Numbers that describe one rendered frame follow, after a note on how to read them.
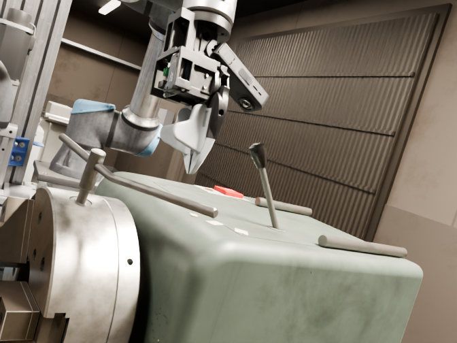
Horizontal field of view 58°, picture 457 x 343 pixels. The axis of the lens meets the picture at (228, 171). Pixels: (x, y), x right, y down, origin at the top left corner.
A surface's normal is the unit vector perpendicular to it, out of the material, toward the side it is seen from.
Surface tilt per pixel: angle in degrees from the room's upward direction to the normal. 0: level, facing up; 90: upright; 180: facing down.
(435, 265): 90
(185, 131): 79
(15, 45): 90
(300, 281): 90
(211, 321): 90
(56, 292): 68
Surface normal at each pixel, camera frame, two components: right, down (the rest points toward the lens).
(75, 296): 0.62, -0.15
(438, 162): -0.84, -0.22
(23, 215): 0.62, -0.36
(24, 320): 0.57, 0.15
